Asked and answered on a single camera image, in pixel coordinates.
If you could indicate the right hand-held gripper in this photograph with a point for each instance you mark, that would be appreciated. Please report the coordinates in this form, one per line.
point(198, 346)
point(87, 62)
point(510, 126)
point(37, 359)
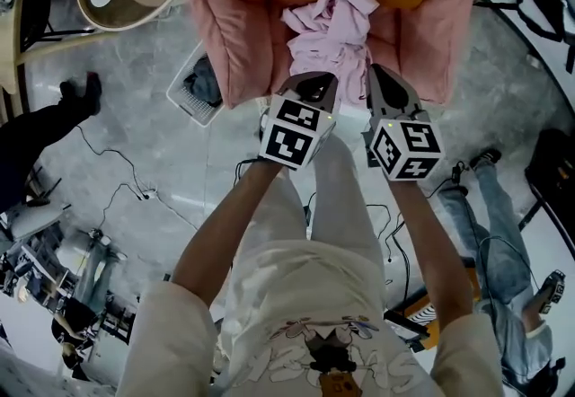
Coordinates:
point(406, 148)

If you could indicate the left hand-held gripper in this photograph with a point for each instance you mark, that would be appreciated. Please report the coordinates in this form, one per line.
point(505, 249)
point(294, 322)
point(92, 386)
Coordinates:
point(289, 134)

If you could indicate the light pink cloth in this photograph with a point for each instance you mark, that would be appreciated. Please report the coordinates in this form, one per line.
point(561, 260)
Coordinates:
point(332, 40)

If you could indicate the pink padded seat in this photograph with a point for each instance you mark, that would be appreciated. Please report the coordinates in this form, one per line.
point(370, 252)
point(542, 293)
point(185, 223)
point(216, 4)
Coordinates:
point(233, 36)

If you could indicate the person's left forearm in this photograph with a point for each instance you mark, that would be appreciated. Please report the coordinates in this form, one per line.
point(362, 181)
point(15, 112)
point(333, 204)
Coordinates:
point(224, 233)

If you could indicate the person's right forearm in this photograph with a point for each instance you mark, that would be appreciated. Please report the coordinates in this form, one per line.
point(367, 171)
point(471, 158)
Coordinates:
point(431, 251)

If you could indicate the person's white trousers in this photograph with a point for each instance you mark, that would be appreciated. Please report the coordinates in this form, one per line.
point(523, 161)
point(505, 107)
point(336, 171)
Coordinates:
point(341, 202)

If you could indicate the dark clothing bundle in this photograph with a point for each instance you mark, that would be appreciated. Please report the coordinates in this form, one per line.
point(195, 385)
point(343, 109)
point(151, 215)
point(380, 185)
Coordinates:
point(204, 81)

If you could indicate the white plastic basket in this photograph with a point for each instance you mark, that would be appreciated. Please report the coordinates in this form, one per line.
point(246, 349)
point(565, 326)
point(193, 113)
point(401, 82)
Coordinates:
point(188, 103)

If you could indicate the black equipment case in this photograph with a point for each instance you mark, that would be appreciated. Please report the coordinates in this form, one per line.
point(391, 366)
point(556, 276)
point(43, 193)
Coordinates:
point(554, 170)

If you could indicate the white power strip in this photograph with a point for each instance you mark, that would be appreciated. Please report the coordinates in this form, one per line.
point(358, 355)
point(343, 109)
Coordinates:
point(149, 194)

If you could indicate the person's white printed shirt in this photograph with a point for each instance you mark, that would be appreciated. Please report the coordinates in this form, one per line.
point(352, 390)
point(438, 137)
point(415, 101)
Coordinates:
point(287, 296)

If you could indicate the yellow black striped box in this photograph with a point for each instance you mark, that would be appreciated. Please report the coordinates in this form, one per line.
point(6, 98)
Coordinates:
point(424, 312)

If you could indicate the black metal chair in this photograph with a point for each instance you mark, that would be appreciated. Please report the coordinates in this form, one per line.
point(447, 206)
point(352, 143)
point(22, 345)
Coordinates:
point(40, 9)

